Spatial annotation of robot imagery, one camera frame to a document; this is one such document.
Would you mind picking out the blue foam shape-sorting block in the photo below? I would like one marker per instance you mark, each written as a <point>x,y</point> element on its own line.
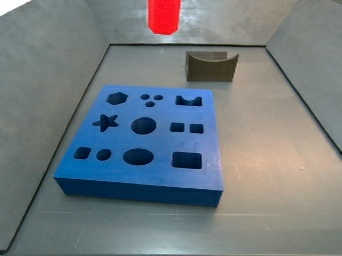
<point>145,147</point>

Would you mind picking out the black curved holder stand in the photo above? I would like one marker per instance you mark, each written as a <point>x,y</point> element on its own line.
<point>209,66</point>

